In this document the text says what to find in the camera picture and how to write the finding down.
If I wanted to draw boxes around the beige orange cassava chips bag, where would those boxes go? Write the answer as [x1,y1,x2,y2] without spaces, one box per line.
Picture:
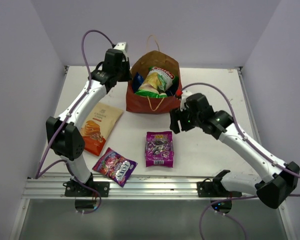
[80,102,124,156]

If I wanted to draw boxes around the purple cable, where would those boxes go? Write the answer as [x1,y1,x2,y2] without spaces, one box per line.
[34,29,116,215]
[181,82,300,240]

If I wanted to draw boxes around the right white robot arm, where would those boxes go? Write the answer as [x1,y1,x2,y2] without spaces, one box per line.
[169,90,300,209]

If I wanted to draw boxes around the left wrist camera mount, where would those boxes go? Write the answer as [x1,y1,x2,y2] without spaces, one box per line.
[113,42,128,55]

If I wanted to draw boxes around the blue Doritos chips bag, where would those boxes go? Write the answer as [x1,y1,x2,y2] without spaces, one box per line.
[131,72,145,93]

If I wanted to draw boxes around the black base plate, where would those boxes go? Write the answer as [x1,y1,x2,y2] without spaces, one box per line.
[196,178,242,198]
[62,179,110,198]

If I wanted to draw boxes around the purple Cocoaland gummy bag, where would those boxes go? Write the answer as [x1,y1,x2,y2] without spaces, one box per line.
[144,131,174,168]

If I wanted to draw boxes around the green Chuba cassava chips bag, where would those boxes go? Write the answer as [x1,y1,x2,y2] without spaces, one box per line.
[135,66,179,99]

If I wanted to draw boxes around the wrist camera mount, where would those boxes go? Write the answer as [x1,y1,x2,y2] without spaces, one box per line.
[175,90,193,111]
[113,42,128,55]

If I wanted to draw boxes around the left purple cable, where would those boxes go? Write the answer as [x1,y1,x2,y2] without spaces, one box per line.
[34,29,116,215]

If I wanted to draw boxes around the purple Fox's candy bag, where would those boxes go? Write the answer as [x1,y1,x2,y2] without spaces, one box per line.
[92,147,138,188]

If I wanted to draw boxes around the aluminium rail frame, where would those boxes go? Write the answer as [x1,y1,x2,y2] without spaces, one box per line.
[21,176,284,200]

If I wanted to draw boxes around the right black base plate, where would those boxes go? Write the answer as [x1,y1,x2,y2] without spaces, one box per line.
[196,178,242,198]

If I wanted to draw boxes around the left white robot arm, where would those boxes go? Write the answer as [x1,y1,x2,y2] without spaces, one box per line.
[46,42,131,197]

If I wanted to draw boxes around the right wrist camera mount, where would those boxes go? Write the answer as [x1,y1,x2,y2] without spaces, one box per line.
[175,90,193,111]

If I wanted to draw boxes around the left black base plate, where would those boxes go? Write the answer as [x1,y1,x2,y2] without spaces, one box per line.
[62,179,110,198]

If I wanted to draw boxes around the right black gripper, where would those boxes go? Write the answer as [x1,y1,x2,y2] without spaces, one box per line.
[169,104,203,134]

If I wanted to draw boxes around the red brown paper bag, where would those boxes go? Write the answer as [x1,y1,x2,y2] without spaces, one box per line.
[125,34,183,115]

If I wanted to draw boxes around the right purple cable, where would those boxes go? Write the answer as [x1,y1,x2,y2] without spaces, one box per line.
[181,82,300,240]

